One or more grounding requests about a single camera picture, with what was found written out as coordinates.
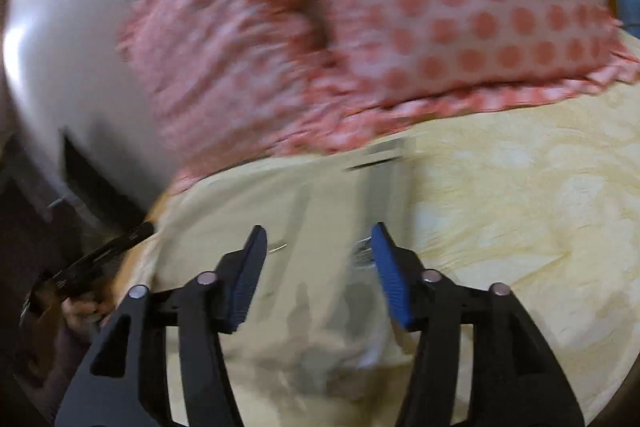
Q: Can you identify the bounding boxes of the person's left forearm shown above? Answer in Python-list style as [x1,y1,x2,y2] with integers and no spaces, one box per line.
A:
[17,319,98,423]

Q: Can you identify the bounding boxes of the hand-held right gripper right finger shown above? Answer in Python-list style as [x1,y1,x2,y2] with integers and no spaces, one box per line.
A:
[370,222,586,427]

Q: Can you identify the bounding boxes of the yellow patterned bed sheet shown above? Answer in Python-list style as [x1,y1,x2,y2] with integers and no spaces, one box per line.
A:
[395,74,640,427]

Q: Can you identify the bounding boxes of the person's left hand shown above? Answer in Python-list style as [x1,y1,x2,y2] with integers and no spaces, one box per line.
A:
[62,284,118,333]

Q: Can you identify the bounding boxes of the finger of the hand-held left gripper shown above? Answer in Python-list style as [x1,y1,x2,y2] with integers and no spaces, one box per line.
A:
[70,220,158,275]

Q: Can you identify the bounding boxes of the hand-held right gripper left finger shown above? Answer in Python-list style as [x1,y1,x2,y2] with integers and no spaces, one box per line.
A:
[55,225,268,427]

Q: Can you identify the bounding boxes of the pink dotted pillow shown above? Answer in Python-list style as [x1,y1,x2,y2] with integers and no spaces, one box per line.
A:
[116,0,640,195]

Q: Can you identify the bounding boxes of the beige pants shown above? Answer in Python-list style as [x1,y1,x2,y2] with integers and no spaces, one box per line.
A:
[150,134,421,427]

